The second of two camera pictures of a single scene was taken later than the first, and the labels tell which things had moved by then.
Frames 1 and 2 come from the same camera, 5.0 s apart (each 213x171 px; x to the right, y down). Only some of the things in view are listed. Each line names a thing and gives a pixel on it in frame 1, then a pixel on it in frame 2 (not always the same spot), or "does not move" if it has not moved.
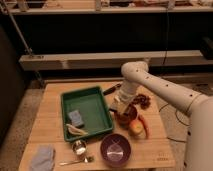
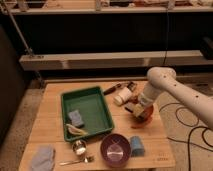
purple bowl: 115,150 does not move
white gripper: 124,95 → 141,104
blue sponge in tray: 75,117 does not move
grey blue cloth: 43,159 does not move
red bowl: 125,119 → 142,120
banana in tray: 75,130 does not move
